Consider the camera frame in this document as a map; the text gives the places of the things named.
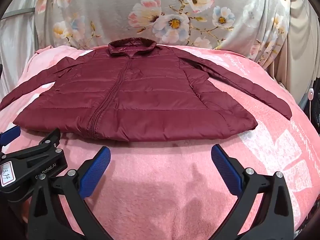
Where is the beige curtain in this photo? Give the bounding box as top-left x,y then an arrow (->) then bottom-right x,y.
265,0 -> 320,90

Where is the grey floral quilt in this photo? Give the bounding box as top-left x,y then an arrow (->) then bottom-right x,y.
34,0 -> 292,63

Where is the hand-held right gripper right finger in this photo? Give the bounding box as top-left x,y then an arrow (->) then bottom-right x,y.
211,144 -> 294,240

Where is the pink printed blanket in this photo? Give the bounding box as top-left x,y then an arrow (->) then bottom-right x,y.
0,44 -> 320,240

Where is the grey curtain tieback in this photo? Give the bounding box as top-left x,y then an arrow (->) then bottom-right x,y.
1,7 -> 35,20

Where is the grey satin curtain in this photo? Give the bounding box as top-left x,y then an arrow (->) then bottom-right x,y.
0,0 -> 40,100

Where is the maroon puffer jacket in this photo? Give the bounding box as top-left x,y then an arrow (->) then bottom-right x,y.
0,38 -> 292,142

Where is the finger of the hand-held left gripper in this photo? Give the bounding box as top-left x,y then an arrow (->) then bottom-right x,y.
0,125 -> 21,153
35,128 -> 62,153

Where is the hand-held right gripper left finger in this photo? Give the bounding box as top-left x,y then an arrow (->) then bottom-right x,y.
27,146 -> 112,240

